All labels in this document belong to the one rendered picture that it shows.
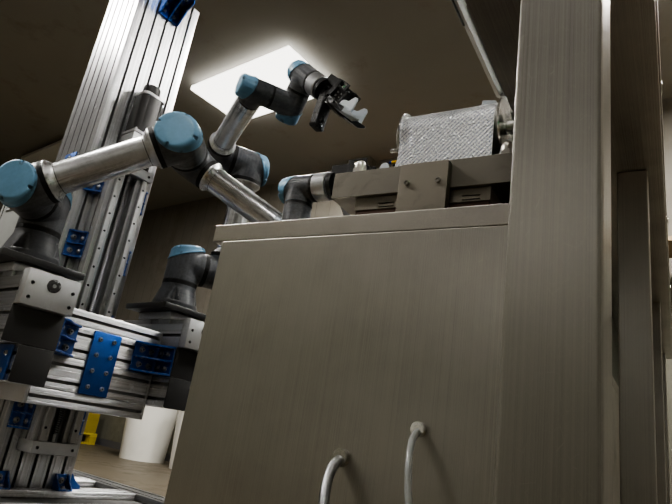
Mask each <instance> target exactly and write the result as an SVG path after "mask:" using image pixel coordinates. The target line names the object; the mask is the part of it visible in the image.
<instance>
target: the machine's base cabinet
mask: <svg viewBox="0 0 672 504"><path fill-rule="evenodd" d="M507 236H508V225H504V226H487V227H469V228H452V229H434V230H417V231H399V232H382V233H364V234H347V235H330V236H312V237H295V238H277V239H260V240H242V241H225V242H223V243H222V247H221V252H220V256H219V260H218V265H217V269H216V274H215V278H214V283H213V287H212V292H211V296H210V300H209V305H208V309H207V314H206V318H205V323H204V327H203V332H202V336H201V341H200V345H199V349H198V354H197V358H196V363H195V367H194V372H193V376H192V381H191V385H190V389H189V394H188V398H187V403H186V407H185V412H184V416H183V421H182V425H181V430H180V434H179V438H178V443H177V447H176V452H175V456H174V461H173V465H172V470H171V474H170V478H169V483H168V487H167V492H166V496H165V501H164V504H318V501H319V492H320V487H321V483H322V478H323V475H324V472H325V470H326V467H327V465H328V463H329V462H330V461H331V455H332V452H333V451H334V450H335V449H337V448H343V449H346V450H347V451H348V452H349V454H350V461H349V463H348V465H347V466H345V467H339V468H338V470H337V471H336V474H335V476H334V479H333V482H332V487H331V492H330V500H329V504H405V496H404V469H405V458H406V450H407V445H408V441H409V437H410V436H411V434H412V433H411V431H410V427H411V425H412V423H414V422H417V421H418V422H422V423H424V424H425V425H426V427H427V433H426V435H425V436H424V437H418V438H417V440H416V442H415V447H414V452H413V465H412V497H413V504H492V503H493V485H494V467H495V449H496V432H497V414H498V396H499V378H500V360H501V342H502V325H503V307H504V289H505V271H506V253H507Z"/></svg>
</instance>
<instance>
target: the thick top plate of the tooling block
mask: <svg viewBox="0 0 672 504"><path fill-rule="evenodd" d="M450 161H451V163H452V173H451V184H450V190H455V189H466V188H477V187H488V186H491V187H492V189H493V190H494V192H495V194H496V195H497V197H498V198H499V200H500V202H501V203H502V204H505V201H506V200H507V199H510V182H511V164H512V153H504V154H496V155H487V156H479V157H471V158H462V159H454V160H450ZM400 170H401V166H396V167H388V168H380V169H371V170H363V171H355V172H346V173H338V174H335V179H334V185H333V191H332V198H331V199H332V200H334V201H335V202H336V203H337V204H338V205H339V206H341V207H342V208H343V209H344V210H345V211H346V212H348V213H349V214H350V215H355V214H356V212H355V211H354V209H355V202H356V199H359V198H369V197H380V196H391V195H397V194H398V186H399V178H400Z"/></svg>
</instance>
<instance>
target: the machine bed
mask: <svg viewBox="0 0 672 504"><path fill-rule="evenodd" d="M508 218H509V203H505V204H491V205H478V206H465V207H452V208H439V209H426V210H413V211H400V212H387V213H374V214H361V215H348V216H335V217H322V218H309V219H296V220H283V221H270V222H257V223H244V224H231V225H217V226H216V229H215V233H214V238H213V242H215V243H216V244H218V245H220V246H222V243H223V242H225V241H242V240H260V239H277V238H295V237H312V236H330V235H347V234H364V233H382V232H399V231H417V230H434V229H452V228H469V227H487V226H504V225H508ZM612 386H613V387H614V389H615V391H616V392H617V394H618V396H619V387H618V385H617V383H616V381H615V380H614V378H613V376H612Z"/></svg>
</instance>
